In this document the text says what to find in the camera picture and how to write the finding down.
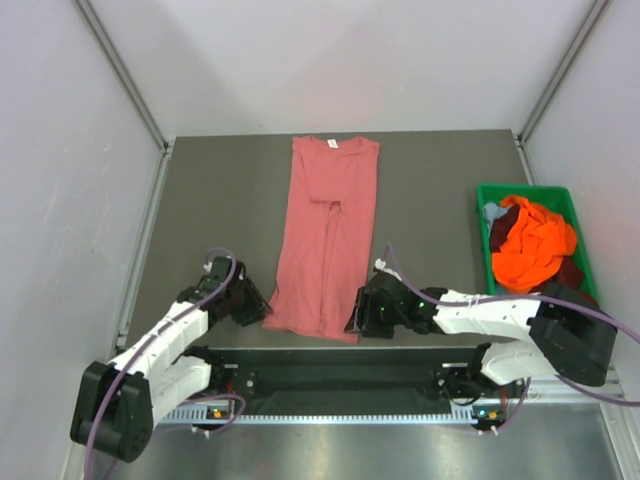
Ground pink t shirt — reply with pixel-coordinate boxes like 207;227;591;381
263;136;380;343

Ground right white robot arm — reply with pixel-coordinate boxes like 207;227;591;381
344;269;617;400

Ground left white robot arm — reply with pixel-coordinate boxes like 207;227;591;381
70;250;271;463

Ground light blue t shirt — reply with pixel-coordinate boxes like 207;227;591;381
482;202;509;230

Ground orange t shirt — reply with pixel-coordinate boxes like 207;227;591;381
491;195;578;294

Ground maroon t shirt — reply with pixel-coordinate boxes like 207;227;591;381
489;212;597;303

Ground green plastic bin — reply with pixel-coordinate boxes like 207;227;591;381
477;183;598;305

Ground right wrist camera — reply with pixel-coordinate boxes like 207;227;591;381
374;258;402;281

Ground grey slotted cable duct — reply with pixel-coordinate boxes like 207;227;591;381
160;403;504;427

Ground aluminium front rail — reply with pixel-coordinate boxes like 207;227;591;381
77;362;629;406

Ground left aluminium frame post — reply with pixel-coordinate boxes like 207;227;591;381
69;0;174;154

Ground aluminium frame post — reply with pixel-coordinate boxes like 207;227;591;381
69;0;174;154
514;0;614;146

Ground right aluminium frame post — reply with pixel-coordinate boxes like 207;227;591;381
514;0;614;146

